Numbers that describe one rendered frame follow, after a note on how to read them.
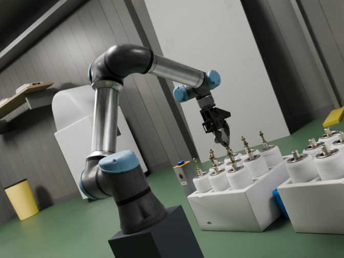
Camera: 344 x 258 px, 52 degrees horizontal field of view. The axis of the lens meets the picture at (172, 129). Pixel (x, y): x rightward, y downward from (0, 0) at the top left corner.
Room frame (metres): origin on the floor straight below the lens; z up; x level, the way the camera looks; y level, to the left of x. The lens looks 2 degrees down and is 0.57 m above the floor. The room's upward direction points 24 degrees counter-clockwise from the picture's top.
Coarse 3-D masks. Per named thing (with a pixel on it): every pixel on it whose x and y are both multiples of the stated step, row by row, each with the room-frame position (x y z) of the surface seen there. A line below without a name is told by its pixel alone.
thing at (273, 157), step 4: (272, 148) 1.61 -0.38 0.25; (276, 148) 1.61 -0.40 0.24; (260, 152) 1.64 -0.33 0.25; (264, 152) 1.61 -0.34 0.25; (268, 152) 1.60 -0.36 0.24; (272, 152) 1.60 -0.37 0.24; (276, 152) 1.61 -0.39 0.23; (280, 152) 1.64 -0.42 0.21; (264, 156) 1.61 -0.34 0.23; (268, 156) 1.60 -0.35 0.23; (272, 156) 1.60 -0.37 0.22; (276, 156) 1.60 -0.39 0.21; (280, 156) 1.61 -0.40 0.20; (268, 160) 1.61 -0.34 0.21; (272, 160) 1.60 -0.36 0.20; (276, 160) 1.60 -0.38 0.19; (280, 160) 1.61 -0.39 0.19; (268, 164) 1.61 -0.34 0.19; (272, 164) 1.60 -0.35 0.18; (276, 164) 1.60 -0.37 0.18
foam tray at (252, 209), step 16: (272, 176) 1.51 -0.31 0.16; (288, 176) 1.57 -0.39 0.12; (208, 192) 1.61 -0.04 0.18; (224, 192) 1.50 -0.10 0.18; (240, 192) 1.42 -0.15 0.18; (256, 192) 1.44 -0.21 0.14; (192, 208) 1.71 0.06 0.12; (208, 208) 1.61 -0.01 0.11; (224, 208) 1.53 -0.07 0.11; (240, 208) 1.45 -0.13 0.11; (256, 208) 1.41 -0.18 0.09; (272, 208) 1.46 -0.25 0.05; (208, 224) 1.65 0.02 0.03; (224, 224) 1.56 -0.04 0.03; (240, 224) 1.48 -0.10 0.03; (256, 224) 1.41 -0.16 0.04
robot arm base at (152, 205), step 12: (144, 192) 1.06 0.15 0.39; (120, 204) 1.06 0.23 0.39; (132, 204) 1.05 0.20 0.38; (144, 204) 1.05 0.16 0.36; (156, 204) 1.07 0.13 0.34; (120, 216) 1.07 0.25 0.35; (132, 216) 1.04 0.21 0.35; (144, 216) 1.05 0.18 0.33; (156, 216) 1.05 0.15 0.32; (132, 228) 1.04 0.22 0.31; (144, 228) 1.03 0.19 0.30
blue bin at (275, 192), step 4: (276, 188) 1.46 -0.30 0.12; (272, 192) 1.44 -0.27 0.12; (276, 192) 1.42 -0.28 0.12; (276, 196) 1.43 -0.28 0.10; (276, 200) 1.44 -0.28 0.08; (280, 200) 1.42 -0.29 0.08; (280, 204) 1.43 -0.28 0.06; (284, 208) 1.42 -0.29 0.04; (284, 212) 1.43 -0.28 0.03; (288, 216) 1.42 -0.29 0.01
